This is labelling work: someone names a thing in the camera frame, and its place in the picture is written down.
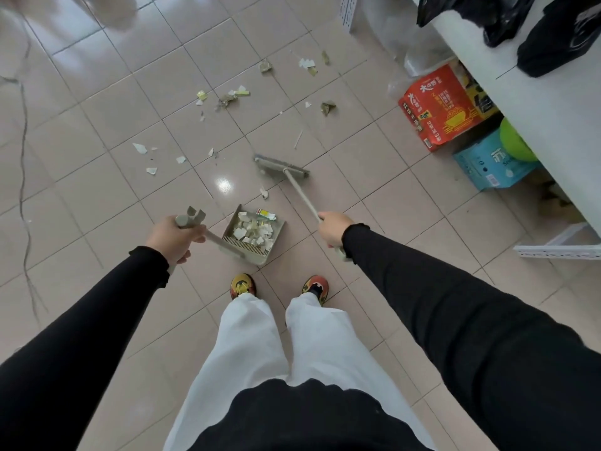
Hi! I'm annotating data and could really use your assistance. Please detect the person's left hand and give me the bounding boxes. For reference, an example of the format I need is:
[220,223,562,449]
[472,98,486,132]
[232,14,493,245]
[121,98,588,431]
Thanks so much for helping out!
[145,216,208,267]

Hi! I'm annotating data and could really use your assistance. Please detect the person's right hand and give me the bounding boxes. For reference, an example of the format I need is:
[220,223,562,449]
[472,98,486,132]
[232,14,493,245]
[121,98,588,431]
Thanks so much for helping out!
[317,211,356,248]

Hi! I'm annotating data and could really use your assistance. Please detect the grey long-handled dustpan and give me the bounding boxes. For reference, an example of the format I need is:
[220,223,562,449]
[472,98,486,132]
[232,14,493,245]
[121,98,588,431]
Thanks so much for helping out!
[175,204,285,267]

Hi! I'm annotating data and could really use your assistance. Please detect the grey long-handled broom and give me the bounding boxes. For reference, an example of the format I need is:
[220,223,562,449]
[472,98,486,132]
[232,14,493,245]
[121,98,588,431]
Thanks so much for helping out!
[253,154,350,262]

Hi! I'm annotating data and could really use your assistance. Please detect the person's left forearm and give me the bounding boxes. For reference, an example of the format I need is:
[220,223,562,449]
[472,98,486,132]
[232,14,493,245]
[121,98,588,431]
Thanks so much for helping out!
[0,246,171,451]

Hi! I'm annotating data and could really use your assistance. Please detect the person's right forearm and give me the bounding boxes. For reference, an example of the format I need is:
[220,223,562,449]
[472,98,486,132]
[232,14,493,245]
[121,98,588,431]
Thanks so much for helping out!
[342,223,601,451]

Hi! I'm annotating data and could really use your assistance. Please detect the red yellow right shoe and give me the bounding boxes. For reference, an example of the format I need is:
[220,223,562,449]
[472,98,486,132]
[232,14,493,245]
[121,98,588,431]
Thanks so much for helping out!
[301,275,329,306]

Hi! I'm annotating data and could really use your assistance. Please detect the red yellow shoe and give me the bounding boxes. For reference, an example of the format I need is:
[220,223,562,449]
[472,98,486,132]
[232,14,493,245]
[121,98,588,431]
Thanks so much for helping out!
[230,273,257,300]
[301,275,329,306]

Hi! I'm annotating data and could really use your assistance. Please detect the pile of collected paper scraps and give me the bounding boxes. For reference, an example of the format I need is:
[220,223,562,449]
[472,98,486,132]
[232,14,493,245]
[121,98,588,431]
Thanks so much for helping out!
[232,211,275,252]

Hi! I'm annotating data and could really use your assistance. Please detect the red yellow left shoe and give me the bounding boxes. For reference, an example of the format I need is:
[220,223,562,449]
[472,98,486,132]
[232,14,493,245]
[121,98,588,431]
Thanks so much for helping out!
[230,273,257,300]

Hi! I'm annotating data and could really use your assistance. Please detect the white trousers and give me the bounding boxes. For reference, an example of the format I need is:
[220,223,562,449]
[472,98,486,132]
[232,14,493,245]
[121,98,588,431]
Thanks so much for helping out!
[162,292,437,451]

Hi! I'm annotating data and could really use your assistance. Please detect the scattered paper litter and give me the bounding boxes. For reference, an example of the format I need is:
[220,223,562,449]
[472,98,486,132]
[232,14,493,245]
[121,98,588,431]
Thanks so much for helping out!
[132,50,337,200]

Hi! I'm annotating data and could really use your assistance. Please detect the blue cardboard box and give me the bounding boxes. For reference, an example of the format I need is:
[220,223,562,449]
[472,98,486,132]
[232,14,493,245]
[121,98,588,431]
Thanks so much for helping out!
[453,128,542,192]

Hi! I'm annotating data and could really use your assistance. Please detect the red printed cardboard box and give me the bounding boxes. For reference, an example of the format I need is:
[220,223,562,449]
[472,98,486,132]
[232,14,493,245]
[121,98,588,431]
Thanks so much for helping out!
[398,60,499,152]

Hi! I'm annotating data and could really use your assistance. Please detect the black top hem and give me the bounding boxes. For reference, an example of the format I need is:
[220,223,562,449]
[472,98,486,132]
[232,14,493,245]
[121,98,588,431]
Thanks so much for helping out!
[187,378,434,451]

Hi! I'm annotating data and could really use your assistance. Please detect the green ball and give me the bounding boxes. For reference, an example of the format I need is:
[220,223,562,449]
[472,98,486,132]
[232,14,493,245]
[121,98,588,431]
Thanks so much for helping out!
[499,117,539,163]

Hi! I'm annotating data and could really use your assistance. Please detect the clear plastic bag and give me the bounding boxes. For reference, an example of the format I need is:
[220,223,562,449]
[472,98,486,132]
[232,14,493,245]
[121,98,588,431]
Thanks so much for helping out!
[361,0,455,100]

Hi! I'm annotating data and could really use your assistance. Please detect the white metal rack foot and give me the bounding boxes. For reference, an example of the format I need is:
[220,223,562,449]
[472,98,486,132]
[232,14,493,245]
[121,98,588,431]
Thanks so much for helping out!
[513,223,601,260]

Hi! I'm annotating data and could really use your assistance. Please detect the thin dark floor cable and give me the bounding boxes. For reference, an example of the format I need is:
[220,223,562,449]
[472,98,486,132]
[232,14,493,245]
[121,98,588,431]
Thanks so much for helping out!
[0,39,48,320]

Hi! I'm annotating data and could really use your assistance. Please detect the white perforated rack post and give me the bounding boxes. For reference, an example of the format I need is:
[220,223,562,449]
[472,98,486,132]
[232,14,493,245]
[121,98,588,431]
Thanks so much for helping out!
[339,0,360,33]

